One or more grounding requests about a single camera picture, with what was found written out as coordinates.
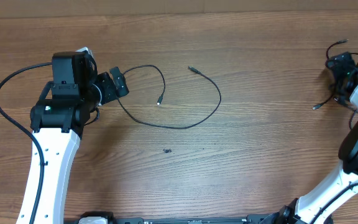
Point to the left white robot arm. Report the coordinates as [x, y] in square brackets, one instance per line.
[57, 121]

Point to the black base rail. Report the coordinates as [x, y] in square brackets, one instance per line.
[249, 219]

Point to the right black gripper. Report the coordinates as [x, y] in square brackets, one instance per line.
[338, 63]

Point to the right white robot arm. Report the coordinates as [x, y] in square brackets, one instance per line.
[333, 191]

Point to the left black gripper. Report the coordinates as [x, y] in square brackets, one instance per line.
[110, 93]

